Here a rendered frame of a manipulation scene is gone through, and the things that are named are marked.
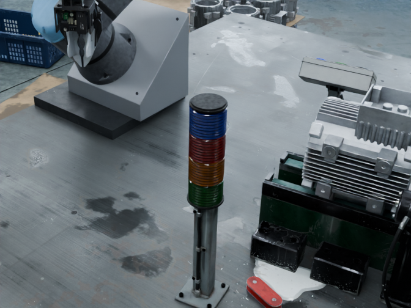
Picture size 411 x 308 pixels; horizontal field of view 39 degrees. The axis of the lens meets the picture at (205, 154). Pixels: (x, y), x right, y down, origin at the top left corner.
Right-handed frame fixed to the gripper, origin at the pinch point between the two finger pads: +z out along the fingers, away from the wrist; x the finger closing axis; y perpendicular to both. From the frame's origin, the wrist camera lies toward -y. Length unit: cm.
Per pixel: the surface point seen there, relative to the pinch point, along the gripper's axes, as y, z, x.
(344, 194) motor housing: 26, 14, 55
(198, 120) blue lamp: 39.7, -8.3, 25.9
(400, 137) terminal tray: 27, 0, 62
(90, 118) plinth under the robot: -24.7, 28.4, -4.6
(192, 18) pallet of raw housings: -211, 64, 18
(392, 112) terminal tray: 25, -4, 60
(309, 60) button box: -12, 3, 51
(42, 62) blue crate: -234, 106, -79
